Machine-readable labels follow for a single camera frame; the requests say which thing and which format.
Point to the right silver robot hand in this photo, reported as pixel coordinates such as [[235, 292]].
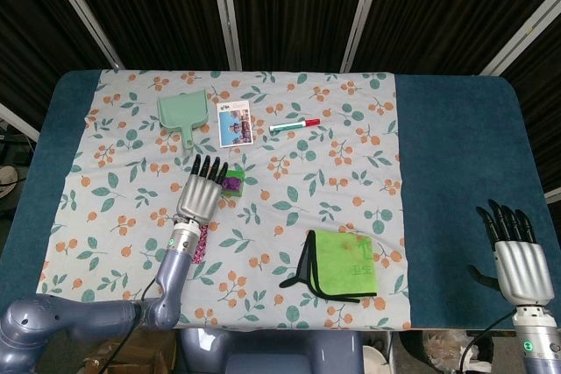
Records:
[[523, 273]]

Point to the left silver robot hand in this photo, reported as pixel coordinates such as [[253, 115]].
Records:
[[199, 199]]

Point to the small purple object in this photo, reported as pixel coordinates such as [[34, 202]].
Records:
[[232, 183]]

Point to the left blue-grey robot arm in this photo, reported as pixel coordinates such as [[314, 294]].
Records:
[[87, 317]]

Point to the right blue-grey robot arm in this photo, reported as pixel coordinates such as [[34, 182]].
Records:
[[537, 343]]

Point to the green building block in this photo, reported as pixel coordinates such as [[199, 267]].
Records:
[[236, 171]]

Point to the pink patterned pouch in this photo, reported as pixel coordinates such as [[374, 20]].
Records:
[[200, 247]]

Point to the floral tablecloth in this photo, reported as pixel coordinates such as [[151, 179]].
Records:
[[307, 172]]

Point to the photo postcard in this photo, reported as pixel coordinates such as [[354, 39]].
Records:
[[236, 126]]

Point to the mint green dustpan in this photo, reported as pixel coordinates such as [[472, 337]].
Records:
[[182, 111]]

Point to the clear plastic bag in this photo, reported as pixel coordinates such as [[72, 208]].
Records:
[[442, 347]]

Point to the red and green marker pen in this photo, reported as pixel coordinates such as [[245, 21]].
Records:
[[293, 125]]

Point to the blue table cover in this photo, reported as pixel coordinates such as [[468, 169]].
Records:
[[456, 150]]

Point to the brown cardboard box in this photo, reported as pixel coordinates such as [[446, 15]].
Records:
[[144, 347]]

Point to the green cloth with black trim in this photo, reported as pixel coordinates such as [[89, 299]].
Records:
[[346, 264]]

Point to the dark slatted partition panel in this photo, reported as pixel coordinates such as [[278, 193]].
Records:
[[438, 10], [162, 10], [543, 107], [298, 10], [35, 19]]

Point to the blue-grey robot torso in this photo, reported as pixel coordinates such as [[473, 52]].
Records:
[[271, 352]]

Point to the white bucket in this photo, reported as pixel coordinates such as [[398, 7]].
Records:
[[374, 358]]

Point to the white partition post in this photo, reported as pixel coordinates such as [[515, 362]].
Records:
[[224, 10], [526, 32], [363, 10], [17, 122], [554, 193], [83, 10]]

